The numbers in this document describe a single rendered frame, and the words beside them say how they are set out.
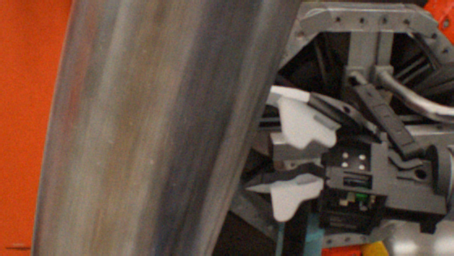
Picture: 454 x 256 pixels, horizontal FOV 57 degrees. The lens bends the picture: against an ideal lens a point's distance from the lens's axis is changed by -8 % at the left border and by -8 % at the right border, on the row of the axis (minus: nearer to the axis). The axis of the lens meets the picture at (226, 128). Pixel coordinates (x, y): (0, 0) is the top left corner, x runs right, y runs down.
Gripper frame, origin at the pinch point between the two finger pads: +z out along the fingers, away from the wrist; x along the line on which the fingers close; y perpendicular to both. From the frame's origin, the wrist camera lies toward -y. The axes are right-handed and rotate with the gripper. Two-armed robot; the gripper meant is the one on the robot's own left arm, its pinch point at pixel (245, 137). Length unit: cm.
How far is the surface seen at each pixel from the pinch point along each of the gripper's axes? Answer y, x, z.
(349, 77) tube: -31.5, 16.6, -12.5
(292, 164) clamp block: -9.1, 14.6, -4.9
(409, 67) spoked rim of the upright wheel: -47, 25, -27
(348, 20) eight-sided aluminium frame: -36.3, 8.1, -11.1
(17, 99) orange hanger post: 4.0, -5.3, 22.9
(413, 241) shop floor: -71, 134, -61
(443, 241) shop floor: -72, 134, -75
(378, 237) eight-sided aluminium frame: -24, 56, -27
